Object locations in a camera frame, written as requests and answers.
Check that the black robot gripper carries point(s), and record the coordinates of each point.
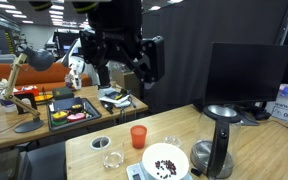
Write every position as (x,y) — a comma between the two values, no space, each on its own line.
(117,36)

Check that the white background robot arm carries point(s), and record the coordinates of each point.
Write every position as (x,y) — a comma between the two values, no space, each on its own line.
(77,65)

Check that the large orange cup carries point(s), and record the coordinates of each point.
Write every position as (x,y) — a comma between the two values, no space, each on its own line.
(138,136)

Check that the clear glass bowl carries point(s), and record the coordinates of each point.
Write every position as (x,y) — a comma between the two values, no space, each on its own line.
(113,155)

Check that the white bowl with beans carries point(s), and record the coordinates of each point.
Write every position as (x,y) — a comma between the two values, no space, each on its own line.
(163,161)

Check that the orange sofa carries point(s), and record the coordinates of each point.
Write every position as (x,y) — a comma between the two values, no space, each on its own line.
(43,80)

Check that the wooden desk lamp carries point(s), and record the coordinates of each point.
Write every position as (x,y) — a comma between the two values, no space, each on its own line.
(39,60)

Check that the dark green box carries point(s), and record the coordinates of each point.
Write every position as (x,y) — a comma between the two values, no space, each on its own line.
(62,93)

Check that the black tray with toys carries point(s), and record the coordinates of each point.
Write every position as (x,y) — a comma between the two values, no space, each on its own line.
(69,112)

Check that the small clear glass dish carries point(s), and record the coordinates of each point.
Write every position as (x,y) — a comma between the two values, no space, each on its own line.
(173,140)

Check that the black computer monitor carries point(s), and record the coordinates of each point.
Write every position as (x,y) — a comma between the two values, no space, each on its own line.
(245,73)

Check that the digital kitchen scale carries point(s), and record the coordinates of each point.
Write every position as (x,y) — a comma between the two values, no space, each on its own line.
(137,172)

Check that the glass electric kettle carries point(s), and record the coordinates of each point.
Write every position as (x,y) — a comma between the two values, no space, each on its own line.
(216,146)

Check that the desk cable grommet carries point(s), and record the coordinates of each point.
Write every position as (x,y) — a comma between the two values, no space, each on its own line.
(100,142)

